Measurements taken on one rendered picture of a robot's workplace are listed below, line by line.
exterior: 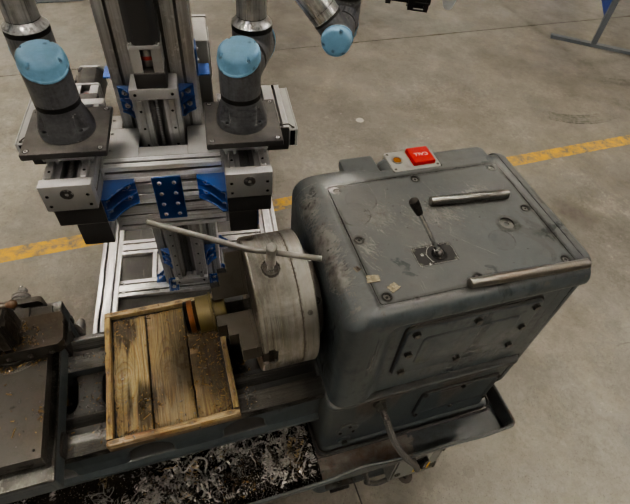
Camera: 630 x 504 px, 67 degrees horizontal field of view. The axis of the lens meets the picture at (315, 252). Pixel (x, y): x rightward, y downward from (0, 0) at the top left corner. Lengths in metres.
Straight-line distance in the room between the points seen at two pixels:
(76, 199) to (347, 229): 0.78
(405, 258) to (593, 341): 1.90
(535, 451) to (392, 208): 1.52
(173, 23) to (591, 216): 2.77
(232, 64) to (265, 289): 0.65
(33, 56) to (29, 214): 1.80
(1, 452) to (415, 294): 0.90
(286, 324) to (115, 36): 0.96
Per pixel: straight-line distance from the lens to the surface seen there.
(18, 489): 1.24
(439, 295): 0.98
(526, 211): 1.24
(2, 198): 3.31
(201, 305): 1.09
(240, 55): 1.37
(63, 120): 1.48
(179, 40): 1.55
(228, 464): 1.50
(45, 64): 1.42
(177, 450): 1.39
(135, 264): 2.41
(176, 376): 1.27
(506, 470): 2.29
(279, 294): 0.98
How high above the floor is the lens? 2.01
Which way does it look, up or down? 49 degrees down
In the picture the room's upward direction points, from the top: 6 degrees clockwise
